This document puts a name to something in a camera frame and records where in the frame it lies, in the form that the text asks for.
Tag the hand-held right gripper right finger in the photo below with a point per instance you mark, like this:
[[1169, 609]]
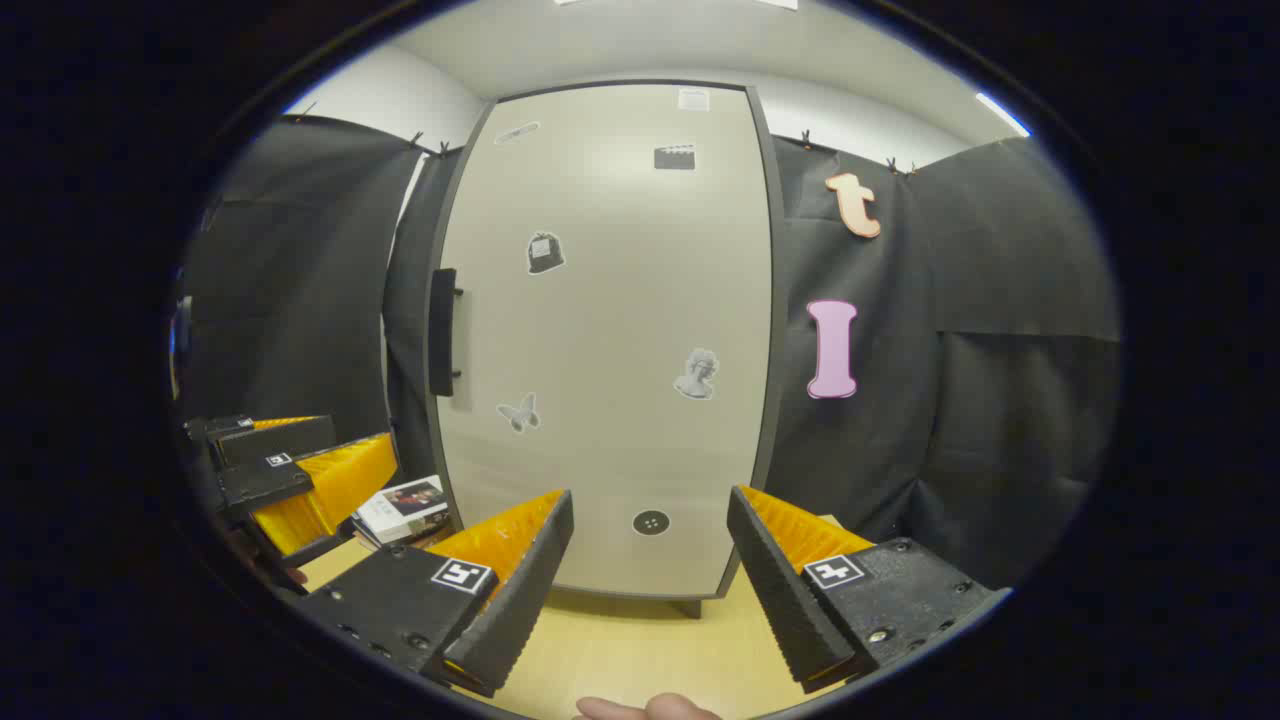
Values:
[[780, 600]]

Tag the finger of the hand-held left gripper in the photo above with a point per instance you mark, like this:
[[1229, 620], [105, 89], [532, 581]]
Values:
[[265, 482], [280, 440]]

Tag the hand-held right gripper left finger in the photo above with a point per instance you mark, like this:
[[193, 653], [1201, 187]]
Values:
[[520, 600]]

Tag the black backdrop cloth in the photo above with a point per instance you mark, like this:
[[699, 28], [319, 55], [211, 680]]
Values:
[[300, 300]]

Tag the ceiling light strip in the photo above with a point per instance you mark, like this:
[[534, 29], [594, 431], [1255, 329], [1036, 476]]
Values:
[[1003, 114]]

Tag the grey cabinet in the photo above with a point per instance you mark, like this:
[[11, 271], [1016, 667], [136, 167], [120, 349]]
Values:
[[779, 300]]

